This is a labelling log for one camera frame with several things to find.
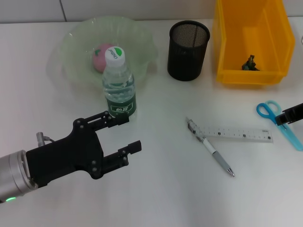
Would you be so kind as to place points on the clear green-label water bottle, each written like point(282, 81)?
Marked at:
point(119, 80)

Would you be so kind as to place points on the translucent green fruit plate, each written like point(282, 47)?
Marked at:
point(71, 59)

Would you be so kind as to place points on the white grey ballpoint pen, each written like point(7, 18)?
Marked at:
point(220, 158)

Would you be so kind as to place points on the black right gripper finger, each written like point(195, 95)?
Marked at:
point(288, 116)

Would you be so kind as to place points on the yellow plastic bin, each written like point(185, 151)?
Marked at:
point(236, 47)

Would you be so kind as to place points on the clear plastic ruler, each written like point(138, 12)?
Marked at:
point(236, 134)

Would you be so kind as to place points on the blue teal scissors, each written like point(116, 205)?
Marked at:
point(293, 139)

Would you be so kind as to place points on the pink toy peach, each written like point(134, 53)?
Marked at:
point(99, 61)

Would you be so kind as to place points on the black mesh pen holder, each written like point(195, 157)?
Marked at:
point(187, 61)

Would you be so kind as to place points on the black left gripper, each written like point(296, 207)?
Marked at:
point(71, 156)

